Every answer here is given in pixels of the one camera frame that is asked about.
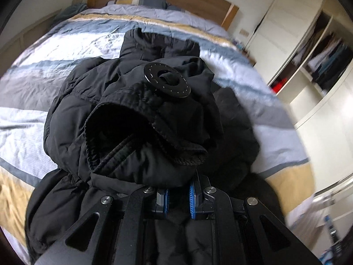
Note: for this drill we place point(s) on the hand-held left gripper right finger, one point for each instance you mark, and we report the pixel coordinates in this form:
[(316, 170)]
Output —
[(192, 198)]

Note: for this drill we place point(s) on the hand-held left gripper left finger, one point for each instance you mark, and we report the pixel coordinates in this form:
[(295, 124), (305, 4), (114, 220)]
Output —
[(165, 203)]

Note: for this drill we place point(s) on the black puffer jacket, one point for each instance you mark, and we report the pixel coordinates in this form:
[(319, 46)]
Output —
[(132, 69)]

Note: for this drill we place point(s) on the hanging clothes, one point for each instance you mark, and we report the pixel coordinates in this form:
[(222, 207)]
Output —
[(328, 60)]

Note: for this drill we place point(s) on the red item in wardrobe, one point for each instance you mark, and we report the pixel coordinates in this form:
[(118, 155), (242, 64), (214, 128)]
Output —
[(279, 86)]

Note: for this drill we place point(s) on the wooden nightstand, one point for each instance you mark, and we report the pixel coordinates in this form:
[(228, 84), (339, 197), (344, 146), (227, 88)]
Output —
[(245, 52)]

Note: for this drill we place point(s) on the striped duvet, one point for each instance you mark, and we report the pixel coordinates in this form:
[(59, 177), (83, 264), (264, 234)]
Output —
[(55, 60)]

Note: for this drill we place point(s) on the blue pillow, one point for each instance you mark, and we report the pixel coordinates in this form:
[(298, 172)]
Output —
[(175, 7)]

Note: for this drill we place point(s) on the striped pillow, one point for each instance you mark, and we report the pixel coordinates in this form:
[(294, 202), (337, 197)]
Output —
[(132, 3)]

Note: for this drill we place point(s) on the white wardrobe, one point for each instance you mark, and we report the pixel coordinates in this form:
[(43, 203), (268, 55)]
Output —
[(292, 19)]

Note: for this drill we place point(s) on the blue-grey cloth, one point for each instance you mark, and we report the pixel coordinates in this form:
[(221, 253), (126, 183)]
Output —
[(70, 12)]

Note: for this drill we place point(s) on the radiator cover panel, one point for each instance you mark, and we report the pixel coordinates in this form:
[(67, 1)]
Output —
[(22, 38)]

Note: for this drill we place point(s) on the wall switch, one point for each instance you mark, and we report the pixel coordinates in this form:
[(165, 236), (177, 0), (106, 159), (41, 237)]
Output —
[(244, 32)]

